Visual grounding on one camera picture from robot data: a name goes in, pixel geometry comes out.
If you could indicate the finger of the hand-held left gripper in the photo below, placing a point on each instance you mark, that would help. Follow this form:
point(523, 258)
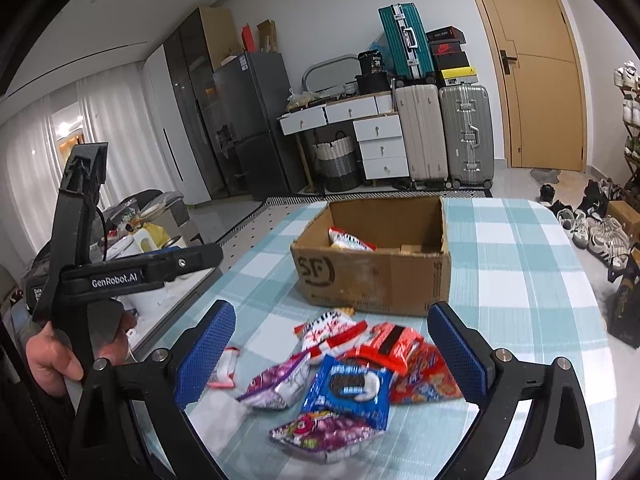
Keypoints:
point(190, 260)

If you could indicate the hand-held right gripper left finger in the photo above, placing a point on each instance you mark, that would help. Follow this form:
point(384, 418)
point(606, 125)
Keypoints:
point(205, 355)

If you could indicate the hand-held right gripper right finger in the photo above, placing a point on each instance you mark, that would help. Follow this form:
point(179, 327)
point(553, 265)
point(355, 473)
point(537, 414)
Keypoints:
point(457, 355)

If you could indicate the orange red snack packet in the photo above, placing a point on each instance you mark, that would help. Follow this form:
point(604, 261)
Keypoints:
point(425, 380)

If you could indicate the purple white snack packet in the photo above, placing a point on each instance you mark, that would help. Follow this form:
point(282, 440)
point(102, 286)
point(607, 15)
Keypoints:
point(277, 382)

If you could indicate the brown cardboard box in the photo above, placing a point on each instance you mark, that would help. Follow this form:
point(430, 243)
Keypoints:
point(380, 280)

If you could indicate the white red noodle snack packet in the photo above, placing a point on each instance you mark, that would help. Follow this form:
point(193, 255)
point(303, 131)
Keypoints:
point(327, 332)

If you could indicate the purple candy packet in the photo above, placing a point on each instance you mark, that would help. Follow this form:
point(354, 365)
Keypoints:
point(320, 432)

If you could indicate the person's left forearm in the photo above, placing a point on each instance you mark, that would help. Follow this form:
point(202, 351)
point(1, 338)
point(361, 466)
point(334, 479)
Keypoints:
point(35, 435)

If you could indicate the person's left hand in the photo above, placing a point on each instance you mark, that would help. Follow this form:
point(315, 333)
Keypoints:
point(50, 360)

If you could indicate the small white pink packet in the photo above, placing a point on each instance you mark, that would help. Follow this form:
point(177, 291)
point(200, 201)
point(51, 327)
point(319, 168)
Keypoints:
point(227, 367)

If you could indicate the white side table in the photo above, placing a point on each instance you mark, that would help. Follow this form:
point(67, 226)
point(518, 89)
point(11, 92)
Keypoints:
point(165, 305)

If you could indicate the red packet with black stripe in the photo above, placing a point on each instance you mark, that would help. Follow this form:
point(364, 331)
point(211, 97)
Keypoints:
point(395, 342)

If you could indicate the white curtain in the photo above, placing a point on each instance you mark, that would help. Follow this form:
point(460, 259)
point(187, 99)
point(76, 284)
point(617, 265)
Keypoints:
point(45, 160)

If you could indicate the teal white checked tablecloth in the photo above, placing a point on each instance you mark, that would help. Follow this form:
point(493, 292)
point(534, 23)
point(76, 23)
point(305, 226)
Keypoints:
point(525, 270)

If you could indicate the blue cookie packet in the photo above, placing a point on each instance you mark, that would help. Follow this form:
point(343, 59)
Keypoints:
point(345, 385)

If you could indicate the dark glass cabinet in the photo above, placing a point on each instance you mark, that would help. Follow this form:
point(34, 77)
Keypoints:
point(192, 110)

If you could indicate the grey refrigerator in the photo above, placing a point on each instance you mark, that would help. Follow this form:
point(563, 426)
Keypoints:
point(260, 125)

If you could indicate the white red packet with yellow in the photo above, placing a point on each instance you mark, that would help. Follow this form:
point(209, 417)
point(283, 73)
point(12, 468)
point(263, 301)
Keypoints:
point(350, 241)

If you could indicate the grey white woven basket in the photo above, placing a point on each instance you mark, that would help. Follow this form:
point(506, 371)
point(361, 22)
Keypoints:
point(337, 165)

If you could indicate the pile of shoes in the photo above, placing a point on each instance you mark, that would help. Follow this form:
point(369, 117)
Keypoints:
point(595, 225)

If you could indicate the grey doormat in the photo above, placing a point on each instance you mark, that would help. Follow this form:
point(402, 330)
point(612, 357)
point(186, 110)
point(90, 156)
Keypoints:
point(546, 176)

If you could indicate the small cardboard box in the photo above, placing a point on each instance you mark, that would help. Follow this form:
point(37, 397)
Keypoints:
point(625, 217)

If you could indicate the silver suitcase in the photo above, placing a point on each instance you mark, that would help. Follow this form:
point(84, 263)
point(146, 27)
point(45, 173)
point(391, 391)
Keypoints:
point(467, 135)

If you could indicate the white desk with drawers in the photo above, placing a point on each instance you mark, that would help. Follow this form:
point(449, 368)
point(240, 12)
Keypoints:
point(380, 145)

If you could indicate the beige suitcase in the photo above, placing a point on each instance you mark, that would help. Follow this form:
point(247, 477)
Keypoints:
point(422, 135)

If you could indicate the oval mirror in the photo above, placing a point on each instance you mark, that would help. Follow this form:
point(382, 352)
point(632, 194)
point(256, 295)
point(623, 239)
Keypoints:
point(327, 72)

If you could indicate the black round container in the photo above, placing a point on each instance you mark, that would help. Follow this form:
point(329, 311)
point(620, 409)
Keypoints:
point(370, 64)

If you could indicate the wooden door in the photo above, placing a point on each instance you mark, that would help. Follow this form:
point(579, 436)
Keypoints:
point(540, 85)

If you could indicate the black yellow shoe box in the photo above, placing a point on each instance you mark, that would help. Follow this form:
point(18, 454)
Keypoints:
point(452, 70)

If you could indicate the shoe rack with shoes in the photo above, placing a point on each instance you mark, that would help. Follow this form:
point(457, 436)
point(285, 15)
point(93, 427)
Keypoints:
point(631, 110)

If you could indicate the teal suitcase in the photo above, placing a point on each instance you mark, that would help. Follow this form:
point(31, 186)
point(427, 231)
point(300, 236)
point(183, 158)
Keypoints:
point(405, 42)

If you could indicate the red black shoe box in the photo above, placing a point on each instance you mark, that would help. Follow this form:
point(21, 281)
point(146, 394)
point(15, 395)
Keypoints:
point(447, 48)

